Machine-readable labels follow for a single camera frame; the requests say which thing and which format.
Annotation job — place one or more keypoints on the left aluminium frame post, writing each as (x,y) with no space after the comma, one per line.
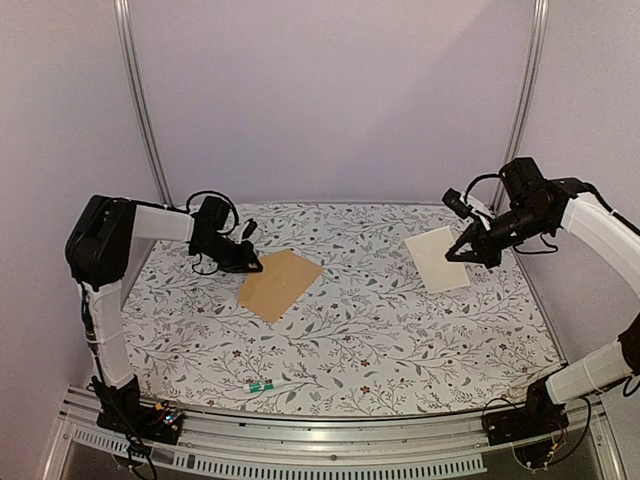
(123,17)

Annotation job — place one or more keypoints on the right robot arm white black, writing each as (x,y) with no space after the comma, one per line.
(539,206)

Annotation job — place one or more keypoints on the brown kraft envelope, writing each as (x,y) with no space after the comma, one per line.
(285,277)

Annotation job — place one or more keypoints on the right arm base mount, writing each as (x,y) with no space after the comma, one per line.
(520,423)

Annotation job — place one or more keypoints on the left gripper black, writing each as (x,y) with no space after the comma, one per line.
(241,264)

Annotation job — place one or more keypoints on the right aluminium frame post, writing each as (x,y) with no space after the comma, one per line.
(532,63)

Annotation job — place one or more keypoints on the green white glue stick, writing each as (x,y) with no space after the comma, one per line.
(262,385)

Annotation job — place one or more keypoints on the aluminium frame post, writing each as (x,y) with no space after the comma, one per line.
(532,63)
(123,17)

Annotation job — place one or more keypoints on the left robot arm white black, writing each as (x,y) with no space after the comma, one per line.
(98,251)

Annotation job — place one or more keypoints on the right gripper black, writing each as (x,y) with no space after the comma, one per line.
(485,251)

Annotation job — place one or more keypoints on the cream letter paper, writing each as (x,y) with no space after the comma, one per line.
(427,251)

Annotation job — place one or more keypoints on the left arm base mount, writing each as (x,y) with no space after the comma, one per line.
(161,425)

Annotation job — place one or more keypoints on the aluminium front rail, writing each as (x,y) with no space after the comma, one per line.
(218,444)

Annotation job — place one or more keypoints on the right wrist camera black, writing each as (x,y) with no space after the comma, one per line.
(453,199)

